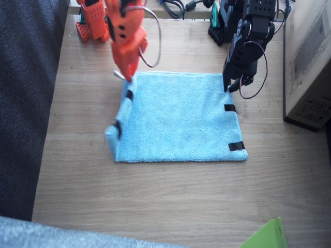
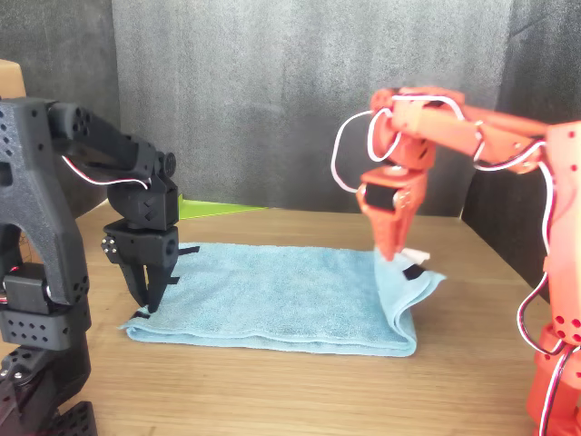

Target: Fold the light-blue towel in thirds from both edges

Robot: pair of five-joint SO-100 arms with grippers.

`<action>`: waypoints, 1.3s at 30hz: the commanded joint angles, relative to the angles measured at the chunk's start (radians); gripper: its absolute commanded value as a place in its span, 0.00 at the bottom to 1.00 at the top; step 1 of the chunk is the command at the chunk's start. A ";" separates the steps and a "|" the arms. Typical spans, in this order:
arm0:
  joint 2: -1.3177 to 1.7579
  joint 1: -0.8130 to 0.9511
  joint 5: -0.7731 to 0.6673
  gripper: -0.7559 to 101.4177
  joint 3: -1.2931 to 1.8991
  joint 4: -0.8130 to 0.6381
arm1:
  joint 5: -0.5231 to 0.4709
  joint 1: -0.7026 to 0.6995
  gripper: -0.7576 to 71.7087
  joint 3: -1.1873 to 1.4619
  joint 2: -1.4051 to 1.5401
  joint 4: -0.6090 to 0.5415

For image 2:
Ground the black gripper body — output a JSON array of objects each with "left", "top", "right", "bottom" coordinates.
[{"left": 102, "top": 224, "right": 181, "bottom": 268}]

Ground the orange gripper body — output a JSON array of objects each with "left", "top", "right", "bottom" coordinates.
[{"left": 356, "top": 165, "right": 430, "bottom": 224}]

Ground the light blue towel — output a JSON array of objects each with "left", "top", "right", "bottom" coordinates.
[{"left": 118, "top": 242, "right": 448, "bottom": 358}]

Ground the green plastic folder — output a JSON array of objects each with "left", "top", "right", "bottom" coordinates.
[{"left": 176, "top": 194, "right": 269, "bottom": 223}]

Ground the dark grey fabric panel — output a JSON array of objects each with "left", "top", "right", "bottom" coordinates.
[
  {"left": 0, "top": 0, "right": 122, "bottom": 219},
  {"left": 460, "top": 0, "right": 581, "bottom": 301}
]

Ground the brown cardboard box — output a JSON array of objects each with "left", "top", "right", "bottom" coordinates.
[{"left": 0, "top": 58, "right": 27, "bottom": 100}]

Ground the orange gripper servo wire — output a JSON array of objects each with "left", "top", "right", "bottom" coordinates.
[{"left": 330, "top": 93, "right": 485, "bottom": 194}]

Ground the black gripper servo wire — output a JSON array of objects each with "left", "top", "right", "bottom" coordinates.
[{"left": 61, "top": 154, "right": 153, "bottom": 190}]

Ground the orange arm base wire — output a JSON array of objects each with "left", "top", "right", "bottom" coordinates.
[{"left": 474, "top": 139, "right": 581, "bottom": 436}]

